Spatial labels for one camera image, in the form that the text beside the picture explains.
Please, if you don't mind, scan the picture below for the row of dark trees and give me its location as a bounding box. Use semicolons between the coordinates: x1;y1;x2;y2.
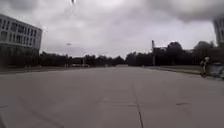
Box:
0;40;224;69

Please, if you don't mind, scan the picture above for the grass strip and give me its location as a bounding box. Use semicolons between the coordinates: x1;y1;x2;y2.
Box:
144;64;205;76

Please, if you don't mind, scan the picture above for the person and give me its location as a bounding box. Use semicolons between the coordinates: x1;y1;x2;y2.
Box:
199;56;211;79

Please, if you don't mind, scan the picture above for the white block building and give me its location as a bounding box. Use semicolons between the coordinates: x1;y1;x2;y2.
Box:
0;13;44;54

